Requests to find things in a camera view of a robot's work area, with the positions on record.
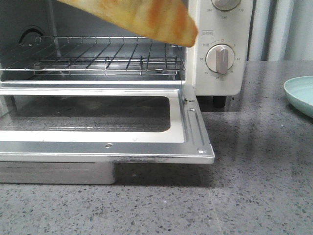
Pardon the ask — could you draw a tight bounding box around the metal wire oven rack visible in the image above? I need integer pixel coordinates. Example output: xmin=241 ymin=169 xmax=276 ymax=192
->
xmin=0 ymin=36 xmax=185 ymax=76

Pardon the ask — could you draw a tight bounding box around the light green round plate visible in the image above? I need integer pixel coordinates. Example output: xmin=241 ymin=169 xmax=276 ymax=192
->
xmin=283 ymin=76 xmax=313 ymax=118

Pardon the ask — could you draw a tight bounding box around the oven glass door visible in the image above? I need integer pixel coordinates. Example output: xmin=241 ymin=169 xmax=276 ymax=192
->
xmin=0 ymin=84 xmax=214 ymax=164

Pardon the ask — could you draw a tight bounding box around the golden croissant bread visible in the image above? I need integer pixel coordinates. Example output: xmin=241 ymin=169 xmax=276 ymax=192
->
xmin=61 ymin=0 xmax=198 ymax=47

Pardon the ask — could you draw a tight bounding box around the beige temperature knob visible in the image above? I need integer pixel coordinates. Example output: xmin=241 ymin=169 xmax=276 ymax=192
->
xmin=211 ymin=0 xmax=241 ymax=11

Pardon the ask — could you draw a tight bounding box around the beige timer knob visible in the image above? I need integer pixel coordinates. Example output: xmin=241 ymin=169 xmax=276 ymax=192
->
xmin=205 ymin=44 xmax=235 ymax=75

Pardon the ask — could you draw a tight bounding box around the grey curtain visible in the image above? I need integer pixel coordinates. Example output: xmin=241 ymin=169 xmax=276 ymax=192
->
xmin=247 ymin=0 xmax=313 ymax=61

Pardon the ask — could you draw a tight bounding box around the cream Toshiba toaster oven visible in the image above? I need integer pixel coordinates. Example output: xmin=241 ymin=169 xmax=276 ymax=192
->
xmin=0 ymin=0 xmax=253 ymax=97

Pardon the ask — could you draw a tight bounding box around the black right oven foot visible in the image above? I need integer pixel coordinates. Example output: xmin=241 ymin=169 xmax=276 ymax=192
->
xmin=213 ymin=96 xmax=227 ymax=109

